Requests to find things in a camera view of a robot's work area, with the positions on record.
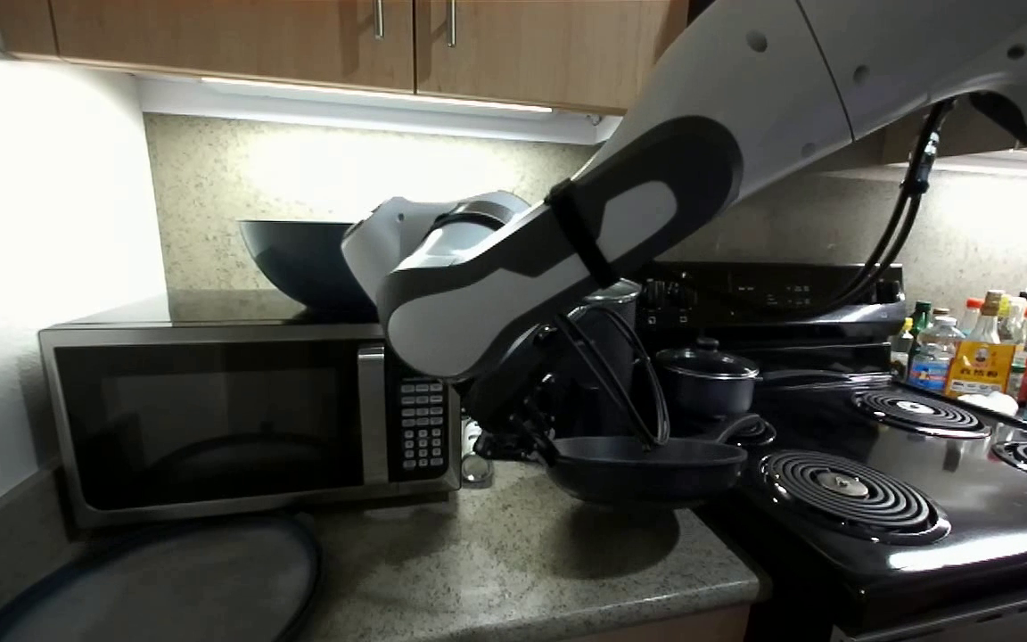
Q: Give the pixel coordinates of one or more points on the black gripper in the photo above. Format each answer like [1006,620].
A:
[521,397]

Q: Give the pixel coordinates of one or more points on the black frying pan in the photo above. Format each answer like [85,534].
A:
[679,472]

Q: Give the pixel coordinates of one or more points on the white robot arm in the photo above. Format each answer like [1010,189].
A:
[740,102]

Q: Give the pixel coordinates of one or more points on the white salt shaker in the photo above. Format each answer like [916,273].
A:
[474,465]

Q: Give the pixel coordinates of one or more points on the black air fryer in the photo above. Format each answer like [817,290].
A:
[589,386]

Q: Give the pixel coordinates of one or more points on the small black saucepan with lid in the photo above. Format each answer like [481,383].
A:
[709,380]

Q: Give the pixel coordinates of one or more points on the dark blue bowl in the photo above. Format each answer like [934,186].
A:
[304,262]

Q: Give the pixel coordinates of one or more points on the round grey blue-rimmed tray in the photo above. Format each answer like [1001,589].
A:
[217,583]

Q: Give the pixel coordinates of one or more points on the stainless steel microwave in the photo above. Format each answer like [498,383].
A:
[217,403]

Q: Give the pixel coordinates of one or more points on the black electric stove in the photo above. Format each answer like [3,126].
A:
[873,511]

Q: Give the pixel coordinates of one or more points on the clear plastic bottle blue label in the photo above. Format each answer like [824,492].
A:
[935,339]

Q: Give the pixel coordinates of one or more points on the yellow label oil bottle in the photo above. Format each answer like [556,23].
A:
[981,360]

